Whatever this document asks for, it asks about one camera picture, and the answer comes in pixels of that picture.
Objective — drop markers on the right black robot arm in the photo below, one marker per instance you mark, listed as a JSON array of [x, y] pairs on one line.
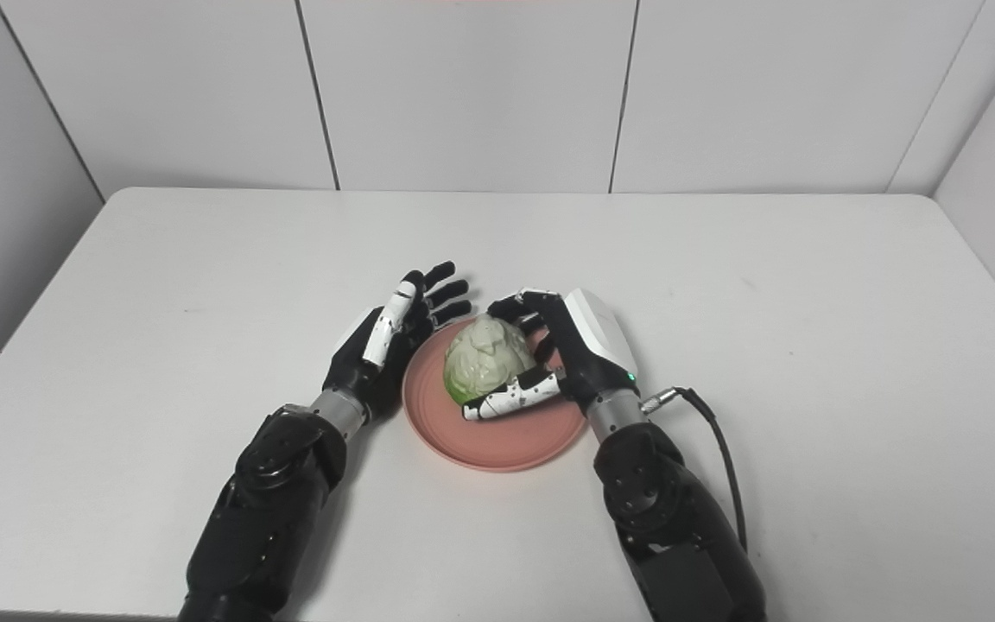
[[670, 527]]

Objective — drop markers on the pink round plate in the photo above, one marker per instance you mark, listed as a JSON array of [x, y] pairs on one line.
[[506, 441]]

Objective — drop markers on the green white cabbage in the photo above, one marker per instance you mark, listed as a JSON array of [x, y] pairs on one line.
[[484, 358]]

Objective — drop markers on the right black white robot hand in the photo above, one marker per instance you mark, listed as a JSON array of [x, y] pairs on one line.
[[588, 354]]

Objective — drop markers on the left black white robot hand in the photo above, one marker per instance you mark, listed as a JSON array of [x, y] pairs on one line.
[[355, 363]]

